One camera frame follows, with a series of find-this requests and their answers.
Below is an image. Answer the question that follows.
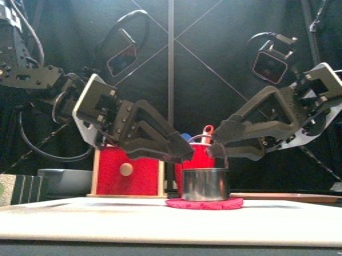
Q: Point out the red wooden drawer box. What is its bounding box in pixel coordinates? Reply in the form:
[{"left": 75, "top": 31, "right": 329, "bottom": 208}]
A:
[{"left": 86, "top": 143, "right": 169, "bottom": 200}]

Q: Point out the round metal dough cutter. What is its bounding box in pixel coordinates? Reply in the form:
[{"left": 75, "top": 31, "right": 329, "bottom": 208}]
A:
[{"left": 181, "top": 134, "right": 233, "bottom": 203}]

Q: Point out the flat pink dough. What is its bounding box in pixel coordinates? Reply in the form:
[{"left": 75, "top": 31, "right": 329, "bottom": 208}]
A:
[{"left": 165, "top": 196, "right": 246, "bottom": 211}]

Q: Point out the brown wooden tray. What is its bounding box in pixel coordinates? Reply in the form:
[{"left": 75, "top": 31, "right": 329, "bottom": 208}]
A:
[{"left": 229, "top": 192, "right": 342, "bottom": 205}]

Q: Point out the grey plastic box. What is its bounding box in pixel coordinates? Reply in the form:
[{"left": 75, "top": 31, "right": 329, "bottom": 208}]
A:
[{"left": 36, "top": 168, "right": 95, "bottom": 198}]

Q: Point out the white cutting board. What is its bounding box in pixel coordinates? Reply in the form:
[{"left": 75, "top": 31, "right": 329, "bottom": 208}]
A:
[{"left": 0, "top": 195, "right": 342, "bottom": 248}]

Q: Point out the green striped box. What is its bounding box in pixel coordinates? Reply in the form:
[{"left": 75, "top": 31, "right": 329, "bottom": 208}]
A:
[{"left": 0, "top": 173, "right": 50, "bottom": 208}]

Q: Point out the orange utensil handle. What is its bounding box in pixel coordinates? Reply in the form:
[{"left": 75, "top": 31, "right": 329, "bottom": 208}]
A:
[{"left": 201, "top": 124, "right": 217, "bottom": 145}]

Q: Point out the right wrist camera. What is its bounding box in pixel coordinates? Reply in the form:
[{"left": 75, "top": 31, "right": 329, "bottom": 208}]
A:
[{"left": 250, "top": 33, "right": 300, "bottom": 86}]

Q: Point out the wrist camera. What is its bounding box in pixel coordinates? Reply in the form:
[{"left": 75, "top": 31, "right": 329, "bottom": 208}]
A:
[
  {"left": 106, "top": 29, "right": 139, "bottom": 78},
  {"left": 250, "top": 33, "right": 300, "bottom": 86}
]

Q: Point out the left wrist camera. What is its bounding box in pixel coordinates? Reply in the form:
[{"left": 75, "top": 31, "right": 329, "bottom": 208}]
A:
[{"left": 106, "top": 29, "right": 139, "bottom": 78}]

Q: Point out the vertical metal frame pole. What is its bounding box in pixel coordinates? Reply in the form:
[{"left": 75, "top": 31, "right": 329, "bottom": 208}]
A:
[{"left": 167, "top": 0, "right": 177, "bottom": 128}]

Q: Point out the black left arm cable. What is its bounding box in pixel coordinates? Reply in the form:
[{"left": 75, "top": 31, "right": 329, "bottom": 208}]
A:
[{"left": 16, "top": 102, "right": 97, "bottom": 163}]

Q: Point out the black right camera cable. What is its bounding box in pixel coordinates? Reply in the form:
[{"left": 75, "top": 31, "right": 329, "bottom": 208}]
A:
[{"left": 245, "top": 31, "right": 286, "bottom": 64}]

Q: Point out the black camera cable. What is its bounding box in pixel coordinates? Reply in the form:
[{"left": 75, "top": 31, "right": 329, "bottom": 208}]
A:
[
  {"left": 95, "top": 9, "right": 153, "bottom": 68},
  {"left": 245, "top": 31, "right": 286, "bottom": 64}
]

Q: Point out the black left camera cable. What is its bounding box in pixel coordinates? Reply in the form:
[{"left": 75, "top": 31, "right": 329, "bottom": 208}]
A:
[{"left": 95, "top": 9, "right": 153, "bottom": 68}]

